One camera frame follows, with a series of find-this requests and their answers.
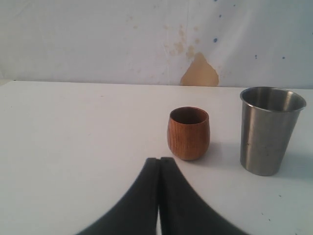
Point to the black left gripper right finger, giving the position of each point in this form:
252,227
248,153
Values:
182,210

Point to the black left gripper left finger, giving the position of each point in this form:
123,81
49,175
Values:
136,212

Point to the brown wooden cup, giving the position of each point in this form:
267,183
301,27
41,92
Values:
188,133

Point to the stainless steel cup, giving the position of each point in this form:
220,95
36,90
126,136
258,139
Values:
269,116

